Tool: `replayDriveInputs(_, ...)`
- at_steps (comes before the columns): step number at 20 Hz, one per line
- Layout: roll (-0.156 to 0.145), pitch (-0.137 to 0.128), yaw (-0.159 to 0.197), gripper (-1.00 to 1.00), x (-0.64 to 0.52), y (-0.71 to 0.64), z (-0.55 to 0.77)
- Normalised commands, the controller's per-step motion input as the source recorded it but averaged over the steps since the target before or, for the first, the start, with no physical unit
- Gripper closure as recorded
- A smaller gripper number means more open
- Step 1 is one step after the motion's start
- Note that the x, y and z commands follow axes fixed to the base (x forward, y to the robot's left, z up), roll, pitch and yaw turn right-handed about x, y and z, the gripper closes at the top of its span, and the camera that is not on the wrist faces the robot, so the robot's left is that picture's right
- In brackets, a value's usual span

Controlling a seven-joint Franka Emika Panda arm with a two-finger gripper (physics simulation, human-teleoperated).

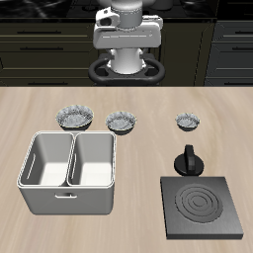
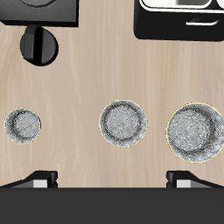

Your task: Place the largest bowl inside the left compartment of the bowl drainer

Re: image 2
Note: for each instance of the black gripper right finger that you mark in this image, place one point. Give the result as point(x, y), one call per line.
point(180, 178)

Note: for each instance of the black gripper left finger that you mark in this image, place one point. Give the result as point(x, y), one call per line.
point(43, 178)

